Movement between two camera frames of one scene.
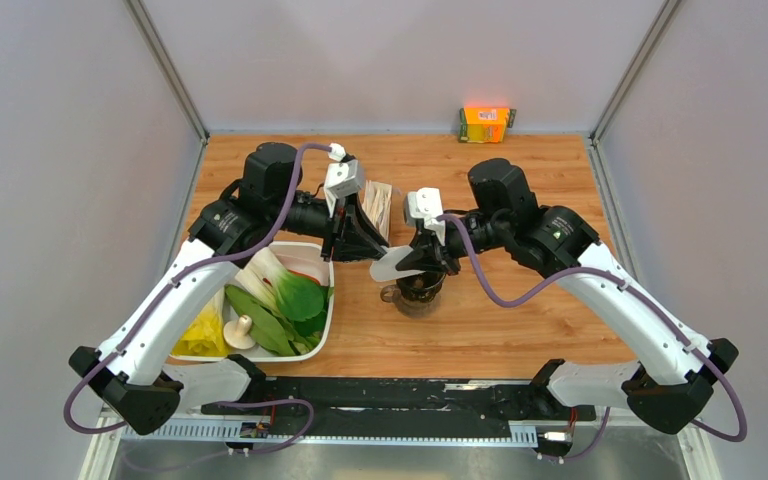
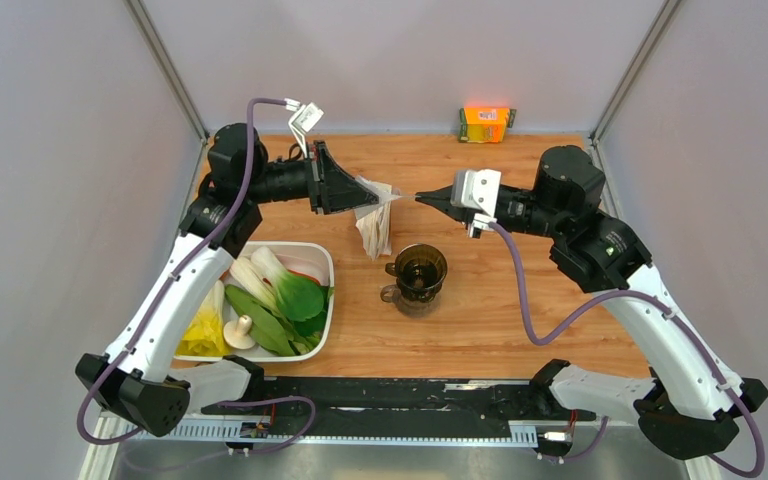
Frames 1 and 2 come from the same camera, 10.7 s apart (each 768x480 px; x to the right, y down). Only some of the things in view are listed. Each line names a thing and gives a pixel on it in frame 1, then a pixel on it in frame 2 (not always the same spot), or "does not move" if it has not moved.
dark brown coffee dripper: x=421 y=287 does not move
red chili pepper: x=304 y=275 does not move
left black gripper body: x=343 y=220 → x=320 y=190
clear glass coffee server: x=418 y=310 does not move
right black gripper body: x=445 y=257 → x=461 y=214
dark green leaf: x=269 y=329 does not move
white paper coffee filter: x=384 y=268 → x=383 y=192
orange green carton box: x=484 y=124 does not move
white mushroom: x=235 y=333 does not move
